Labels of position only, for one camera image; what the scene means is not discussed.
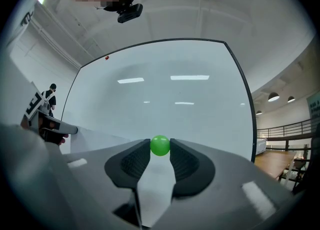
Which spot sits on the black-framed whiteboard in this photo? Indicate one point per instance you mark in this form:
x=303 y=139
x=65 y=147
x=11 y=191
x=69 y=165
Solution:
x=175 y=93

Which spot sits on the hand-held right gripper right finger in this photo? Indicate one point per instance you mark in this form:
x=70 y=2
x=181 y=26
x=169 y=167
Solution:
x=212 y=179

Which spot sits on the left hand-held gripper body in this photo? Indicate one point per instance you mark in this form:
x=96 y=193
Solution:
x=33 y=103

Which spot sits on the black head-mounted camera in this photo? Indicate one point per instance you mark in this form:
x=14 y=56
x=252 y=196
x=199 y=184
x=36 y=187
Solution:
x=130 y=13

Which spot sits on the green round magnet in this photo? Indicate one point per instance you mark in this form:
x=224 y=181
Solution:
x=160 y=145

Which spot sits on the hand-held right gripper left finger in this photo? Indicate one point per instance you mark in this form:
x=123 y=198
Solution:
x=100 y=174

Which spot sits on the small black pendant lamp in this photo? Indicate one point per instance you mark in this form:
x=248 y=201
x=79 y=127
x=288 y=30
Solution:
x=258 y=112

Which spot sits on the large black pendant lamp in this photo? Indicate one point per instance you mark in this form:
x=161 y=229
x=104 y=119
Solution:
x=273 y=96

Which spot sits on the black metal railing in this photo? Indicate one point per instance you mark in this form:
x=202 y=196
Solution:
x=287 y=130

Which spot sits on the person's left hand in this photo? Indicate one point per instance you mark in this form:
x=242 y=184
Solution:
x=64 y=138

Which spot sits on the green wall sign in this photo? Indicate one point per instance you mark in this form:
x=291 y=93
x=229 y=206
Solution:
x=314 y=106

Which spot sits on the medium black pendant lamp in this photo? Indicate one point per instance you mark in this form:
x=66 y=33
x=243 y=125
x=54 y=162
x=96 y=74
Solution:
x=291 y=99

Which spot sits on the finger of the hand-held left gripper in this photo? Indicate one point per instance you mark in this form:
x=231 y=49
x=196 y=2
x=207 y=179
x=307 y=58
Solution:
x=66 y=128

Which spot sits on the wooden table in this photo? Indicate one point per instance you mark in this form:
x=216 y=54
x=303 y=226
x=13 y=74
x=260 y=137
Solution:
x=273 y=162

